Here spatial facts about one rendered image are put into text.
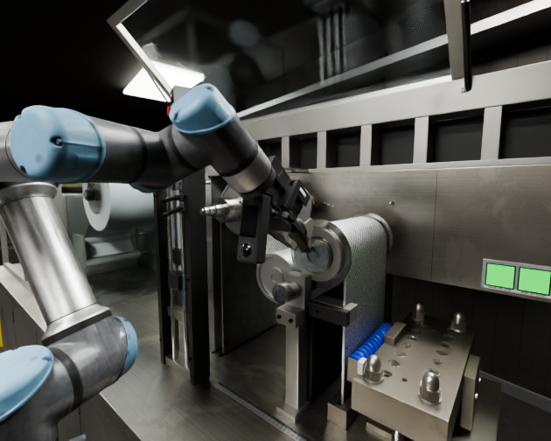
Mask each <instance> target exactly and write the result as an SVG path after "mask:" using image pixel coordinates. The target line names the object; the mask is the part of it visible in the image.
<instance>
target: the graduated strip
mask: <svg viewBox="0 0 551 441"><path fill-rule="evenodd" d="M213 387H215V388H216V389H217V390H219V391H220V392H222V393H223V394H225V395H226V396H228V397H230V398H231V399H233V400H234V401H236V402H237V403H238V404H240V405H241V406H243V407H244V408H246V409H247V410H249V411H251V412H252V413H254V414H255V415H257V416H258V417H259V418H261V419H262V420H264V421H265V422H267V423H268V424H270V425H272V426H273V427H275V428H276V429H278V430H279V431H280V432H282V433H283V434H285V435H286V436H288V437H289V438H291V439H292V440H294V441H312V440H310V439H308V438H307V437H306V436H304V435H303V434H301V433H299V432H298V431H296V430H294V429H293V428H291V427H289V426H288V425H287V424H285V423H284V422H282V421H281V420H279V419H277V418H276V417H274V416H272V415H271V414H269V413H268V412H267V411H265V410H264V409H262V408H260V407H258V406H257V405H255V404H254V403H252V402H250V401H249V400H248V399H246V398H245V397H243V396H242V395H239V394H238V393H236V392H235V391H233V390H232V389H230V388H229V387H227V386H226V385H224V384H223V383H221V382H220V381H218V382H216V383H215V384H213Z"/></svg>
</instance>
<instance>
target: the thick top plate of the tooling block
mask: <svg viewBox="0 0 551 441"><path fill-rule="evenodd" d="M411 316H412V312H410V313H409V315H407V317H406V318H405V319H404V320H403V321H402V323H404V324H407V330H406V332H405V333H403V335H402V336H401V337H400V339H399V340H398V341H397V342H396V344H395V345H394V346H393V345H390V344H388V343H385V342H384V343H383V344H382V345H381V346H380V348H379V349H378V350H377V351H376V352H375V354H374V355H377V356H378V357H379V358H380V361H381V367H382V368H383V379H384V380H383V383H381V384H372V383H370V382H368V381H366V380H365V379H364V377H363V375H361V374H356V375H355V376H354V377H353V378H352V405H351V409H353V410H356V411H358V412H359V413H361V414H363V415H365V416H367V417H370V418H372V419H373V420H375V421H376V422H378V423H380V424H383V425H385V426H387V427H388V428H390V429H392V430H394V431H397V432H399V433H400V434H402V435H404V436H406V437H408V438H411V439H413V440H414V441H450V440H451V436H452V433H453V430H454V426H455V422H456V420H457V413H458V410H459V407H460V403H461V400H462V393H463V380H464V371H465V368H466V365H467V362H468V359H469V356H470V354H472V355H473V354H474V350H475V342H476V330H477V328H476V327H472V326H468V325H467V326H466V329H467V332H455V331H453V330H451V329H450V326H451V321H448V320H444V319H440V318H434V317H430V316H427V315H425V319H426V321H424V322H419V321H415V320H413V319H412V318H411ZM426 372H432V373H434V374H435V375H436V376H437V377H438V380H439V387H441V397H442V403H441V404H439V405H431V404H428V403H425V402H424V401H422V400H421V399H420V398H419V396H418V391H419V390H420V384H421V382H422V376H423V375H424V374H425V373H426Z"/></svg>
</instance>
